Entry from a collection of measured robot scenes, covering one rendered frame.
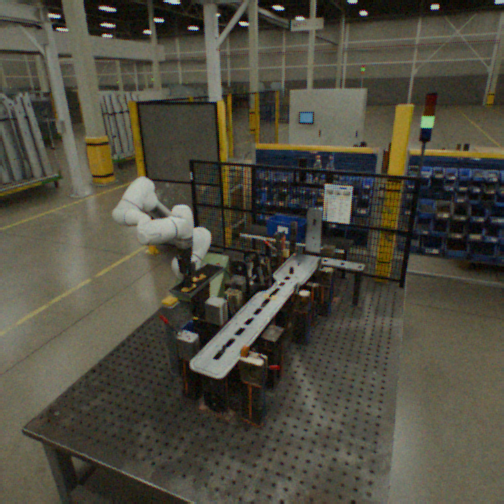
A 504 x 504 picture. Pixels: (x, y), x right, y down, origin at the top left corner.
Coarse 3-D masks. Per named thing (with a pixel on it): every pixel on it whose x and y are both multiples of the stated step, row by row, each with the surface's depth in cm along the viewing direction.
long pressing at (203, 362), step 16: (304, 256) 275; (288, 272) 252; (304, 272) 252; (272, 288) 233; (288, 288) 233; (256, 304) 217; (272, 304) 216; (240, 320) 202; (256, 320) 202; (224, 336) 190; (240, 336) 190; (256, 336) 190; (208, 352) 179; (192, 368) 170; (208, 368) 169; (224, 368) 169
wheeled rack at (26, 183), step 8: (0, 120) 773; (48, 128) 851; (56, 160) 879; (48, 176) 874; (56, 176) 895; (0, 184) 800; (8, 184) 810; (16, 184) 822; (24, 184) 819; (32, 184) 825; (40, 184) 844; (56, 184) 894; (0, 192) 764; (8, 192) 775
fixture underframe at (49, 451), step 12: (48, 456) 187; (60, 456) 188; (60, 468) 189; (72, 468) 196; (84, 468) 210; (96, 468) 215; (60, 480) 193; (72, 480) 198; (84, 480) 208; (60, 492) 198; (72, 492) 198; (84, 492) 198
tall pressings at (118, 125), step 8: (104, 96) 1061; (112, 96) 1087; (120, 96) 1121; (128, 96) 1145; (112, 104) 1095; (120, 104) 1123; (128, 104) 1149; (104, 112) 1094; (112, 112) 1088; (104, 120) 1100; (120, 120) 1119; (112, 128) 1095; (120, 128) 1122; (120, 136) 1130; (128, 136) 1160; (120, 144) 1138; (128, 144) 1167; (112, 152) 1132; (120, 152) 1130
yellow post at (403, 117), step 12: (396, 108) 251; (408, 108) 247; (396, 120) 253; (408, 120) 250; (396, 132) 255; (408, 132) 253; (396, 144) 258; (396, 156) 261; (396, 168) 264; (384, 204) 277; (396, 204) 273; (396, 216) 276; (384, 240) 286; (384, 264) 293
